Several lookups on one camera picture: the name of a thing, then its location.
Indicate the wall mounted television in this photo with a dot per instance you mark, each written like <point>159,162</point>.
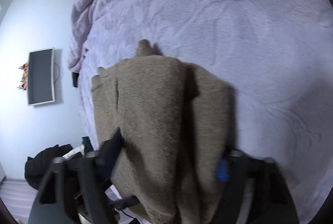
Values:
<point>40,79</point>

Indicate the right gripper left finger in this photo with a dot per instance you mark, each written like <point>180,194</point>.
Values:
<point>77,187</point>

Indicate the lavender embossed bedspread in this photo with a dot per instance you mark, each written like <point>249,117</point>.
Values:
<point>277,54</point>

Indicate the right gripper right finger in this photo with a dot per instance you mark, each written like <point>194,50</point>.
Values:
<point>254,192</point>

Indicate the olive knitted sweater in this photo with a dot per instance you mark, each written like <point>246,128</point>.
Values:
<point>174,118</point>

